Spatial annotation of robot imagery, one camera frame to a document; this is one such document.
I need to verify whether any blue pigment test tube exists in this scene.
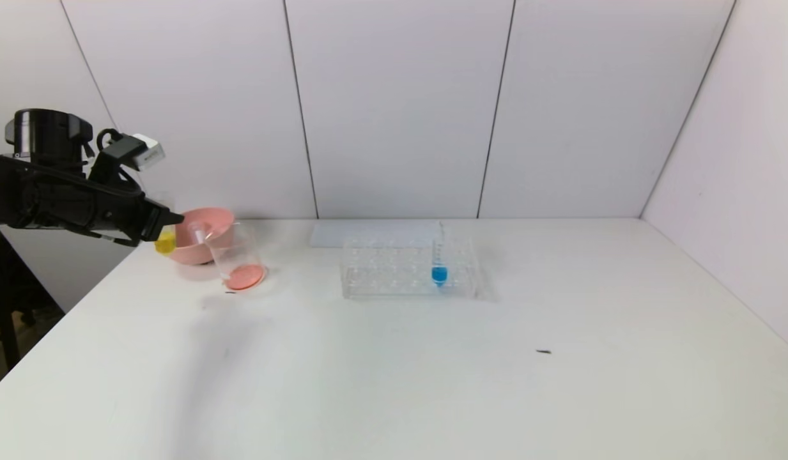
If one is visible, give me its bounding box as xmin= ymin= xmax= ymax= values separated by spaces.
xmin=431 ymin=222 xmax=448 ymax=288

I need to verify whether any clear acrylic test tube rack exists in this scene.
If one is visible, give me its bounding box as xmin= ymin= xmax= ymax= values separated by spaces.
xmin=341 ymin=238 xmax=477 ymax=299

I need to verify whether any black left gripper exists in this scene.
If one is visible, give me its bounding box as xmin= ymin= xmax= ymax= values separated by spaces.
xmin=93 ymin=191 xmax=185 ymax=247

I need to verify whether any white paper sheet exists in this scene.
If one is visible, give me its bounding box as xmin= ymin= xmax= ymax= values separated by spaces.
xmin=309 ymin=222 xmax=442 ymax=249

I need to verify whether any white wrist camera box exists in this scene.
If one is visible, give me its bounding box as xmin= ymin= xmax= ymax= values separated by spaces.
xmin=130 ymin=133 xmax=166 ymax=171

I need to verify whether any clear glass beaker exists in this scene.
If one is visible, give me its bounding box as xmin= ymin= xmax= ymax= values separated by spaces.
xmin=206 ymin=222 xmax=267 ymax=292

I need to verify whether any black stand beside table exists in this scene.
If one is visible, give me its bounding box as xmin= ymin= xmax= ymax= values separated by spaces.
xmin=0 ymin=227 xmax=65 ymax=374

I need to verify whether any yellow pigment test tube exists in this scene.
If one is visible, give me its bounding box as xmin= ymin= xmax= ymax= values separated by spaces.
xmin=152 ymin=193 xmax=178 ymax=256

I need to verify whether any pink plastic bowl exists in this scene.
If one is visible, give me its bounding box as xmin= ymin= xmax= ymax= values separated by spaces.
xmin=166 ymin=206 xmax=235 ymax=266

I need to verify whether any black camera cable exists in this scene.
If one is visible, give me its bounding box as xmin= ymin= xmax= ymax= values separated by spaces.
xmin=96 ymin=128 xmax=123 ymax=157

